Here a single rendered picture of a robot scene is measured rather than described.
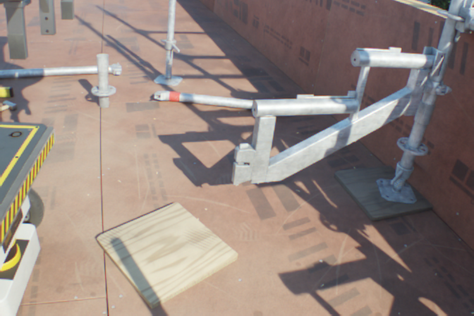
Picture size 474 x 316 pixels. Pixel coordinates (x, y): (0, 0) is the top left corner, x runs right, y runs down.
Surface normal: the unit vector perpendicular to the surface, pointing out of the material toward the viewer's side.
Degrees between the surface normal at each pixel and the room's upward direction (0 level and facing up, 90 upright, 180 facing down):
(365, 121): 90
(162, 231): 0
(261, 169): 90
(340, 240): 0
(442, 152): 90
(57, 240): 0
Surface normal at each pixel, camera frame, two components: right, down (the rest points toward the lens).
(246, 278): 0.12, -0.87
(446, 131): -0.94, 0.05
